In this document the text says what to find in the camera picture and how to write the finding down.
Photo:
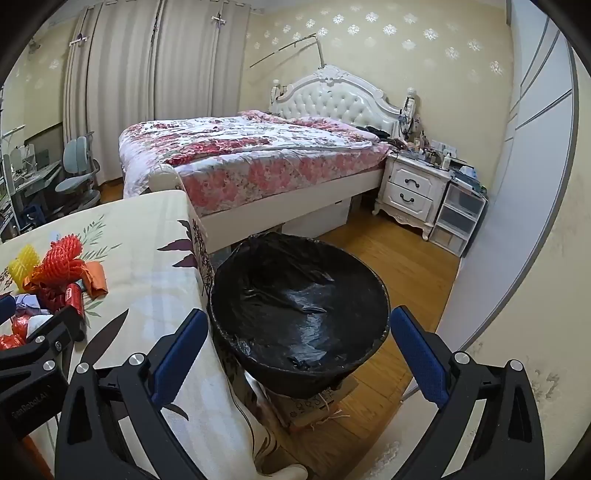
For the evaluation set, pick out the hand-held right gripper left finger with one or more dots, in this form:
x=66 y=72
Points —
x=180 y=355

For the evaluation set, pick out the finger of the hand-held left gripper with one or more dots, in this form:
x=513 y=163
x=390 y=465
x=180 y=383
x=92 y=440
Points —
x=5 y=308
x=64 y=327

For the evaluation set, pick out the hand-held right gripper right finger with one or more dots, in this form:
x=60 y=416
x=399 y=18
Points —
x=420 y=355

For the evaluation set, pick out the white tissue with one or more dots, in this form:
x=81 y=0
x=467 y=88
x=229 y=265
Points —
x=27 y=302

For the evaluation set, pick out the red printed packet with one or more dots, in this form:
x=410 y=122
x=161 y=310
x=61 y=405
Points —
x=71 y=300

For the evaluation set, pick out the yellow foam fruit net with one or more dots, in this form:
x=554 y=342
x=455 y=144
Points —
x=23 y=270

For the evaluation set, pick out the orange wrapper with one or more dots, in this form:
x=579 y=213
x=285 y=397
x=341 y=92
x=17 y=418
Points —
x=94 y=279

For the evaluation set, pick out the red foam fruit net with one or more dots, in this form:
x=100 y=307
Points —
x=60 y=261

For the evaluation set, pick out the waste bin with black liner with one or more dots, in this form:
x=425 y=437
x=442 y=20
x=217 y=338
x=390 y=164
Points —
x=295 y=300

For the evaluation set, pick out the orange cloth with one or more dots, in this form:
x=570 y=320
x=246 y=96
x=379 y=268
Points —
x=32 y=457

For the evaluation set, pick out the cream floral bedspread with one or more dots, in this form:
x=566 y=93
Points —
x=138 y=277

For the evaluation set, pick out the blue plastic stool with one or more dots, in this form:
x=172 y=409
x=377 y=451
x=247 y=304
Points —
x=32 y=214

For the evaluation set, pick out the brown cardboard box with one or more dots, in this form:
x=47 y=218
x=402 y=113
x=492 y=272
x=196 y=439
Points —
x=309 y=406

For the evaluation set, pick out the grey study desk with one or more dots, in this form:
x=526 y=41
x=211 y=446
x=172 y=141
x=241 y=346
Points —
x=37 y=177

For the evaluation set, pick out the clear plastic drawer unit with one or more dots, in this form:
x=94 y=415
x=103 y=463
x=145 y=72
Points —
x=457 y=212

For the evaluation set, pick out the clear desk organizer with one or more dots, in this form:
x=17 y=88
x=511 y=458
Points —
x=23 y=159

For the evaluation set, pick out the white storage box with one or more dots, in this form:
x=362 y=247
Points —
x=318 y=219

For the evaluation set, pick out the white carved nightstand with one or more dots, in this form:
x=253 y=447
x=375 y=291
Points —
x=411 y=184

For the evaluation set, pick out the blue-grey desk chair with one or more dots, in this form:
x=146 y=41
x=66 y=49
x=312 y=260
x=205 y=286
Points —
x=76 y=152

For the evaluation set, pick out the pile of small boxes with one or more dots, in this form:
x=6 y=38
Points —
x=466 y=177

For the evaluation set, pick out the cluster of small bottles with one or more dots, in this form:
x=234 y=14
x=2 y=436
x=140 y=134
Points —
x=425 y=152

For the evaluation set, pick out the pink floral quilt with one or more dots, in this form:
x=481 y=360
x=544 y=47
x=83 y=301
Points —
x=240 y=147

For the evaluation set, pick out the dark clothes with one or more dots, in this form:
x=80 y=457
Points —
x=378 y=132

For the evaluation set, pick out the beige window curtain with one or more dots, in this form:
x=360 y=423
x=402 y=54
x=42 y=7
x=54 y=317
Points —
x=198 y=69
x=115 y=92

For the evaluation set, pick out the white sliding wardrobe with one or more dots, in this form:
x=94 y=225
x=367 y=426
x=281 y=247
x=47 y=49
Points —
x=531 y=138

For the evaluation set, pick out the white tufted bed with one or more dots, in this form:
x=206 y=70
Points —
x=332 y=101

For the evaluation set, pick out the white curtain clip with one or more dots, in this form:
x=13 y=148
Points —
x=219 y=21
x=78 y=42

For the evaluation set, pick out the thin metal canopy rod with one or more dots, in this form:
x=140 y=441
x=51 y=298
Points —
x=284 y=50

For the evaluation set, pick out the white wall socket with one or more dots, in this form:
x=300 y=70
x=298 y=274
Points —
x=448 y=148

